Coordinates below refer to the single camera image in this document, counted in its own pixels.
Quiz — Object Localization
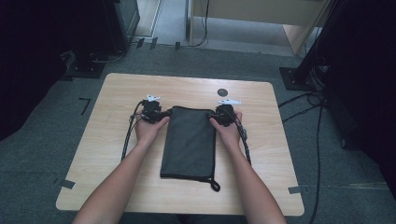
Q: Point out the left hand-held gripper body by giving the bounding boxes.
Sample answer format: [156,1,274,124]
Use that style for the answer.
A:
[140,93,163,124]

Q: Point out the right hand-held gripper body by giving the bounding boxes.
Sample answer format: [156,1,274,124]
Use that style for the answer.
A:
[215,98,243,128]

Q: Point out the dark grey cloth bag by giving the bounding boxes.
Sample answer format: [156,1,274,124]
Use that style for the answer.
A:
[159,105,221,193]

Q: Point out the person's right hand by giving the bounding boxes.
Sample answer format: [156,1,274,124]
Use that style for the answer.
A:
[208,110,244,151]

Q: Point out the person's left hand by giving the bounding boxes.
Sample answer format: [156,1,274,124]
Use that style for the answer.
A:
[134,109,171,147]

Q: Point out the black cabinet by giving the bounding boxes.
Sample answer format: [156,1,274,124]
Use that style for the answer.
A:
[102,0,141,54]

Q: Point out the person's dark trousers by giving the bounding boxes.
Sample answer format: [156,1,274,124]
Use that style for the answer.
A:
[120,213,250,224]

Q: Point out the light wooden desk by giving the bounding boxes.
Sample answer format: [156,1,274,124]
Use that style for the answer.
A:
[186,0,332,58]

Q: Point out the dark curtain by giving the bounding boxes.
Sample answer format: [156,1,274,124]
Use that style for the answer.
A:
[0,0,108,143]
[320,0,396,202]

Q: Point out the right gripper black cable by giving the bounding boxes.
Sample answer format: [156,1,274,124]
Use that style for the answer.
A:
[228,108,253,166]

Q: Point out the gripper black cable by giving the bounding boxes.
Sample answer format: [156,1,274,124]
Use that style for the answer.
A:
[228,108,253,166]
[120,100,148,161]

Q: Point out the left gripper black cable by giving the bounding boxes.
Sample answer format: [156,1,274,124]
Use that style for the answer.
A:
[120,100,148,161]

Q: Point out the looped black stand cable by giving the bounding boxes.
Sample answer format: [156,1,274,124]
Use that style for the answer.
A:
[89,49,127,64]

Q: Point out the black stand base plate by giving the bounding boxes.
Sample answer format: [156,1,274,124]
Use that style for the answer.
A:
[64,50,107,79]

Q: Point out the black stand with base plate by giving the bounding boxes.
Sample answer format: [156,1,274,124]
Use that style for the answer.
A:
[278,0,347,92]

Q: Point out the black hanging desk cable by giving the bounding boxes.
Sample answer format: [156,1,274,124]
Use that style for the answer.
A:
[189,0,210,49]

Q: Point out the long black floor cable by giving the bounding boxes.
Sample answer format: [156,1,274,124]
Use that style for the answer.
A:
[307,101,326,224]

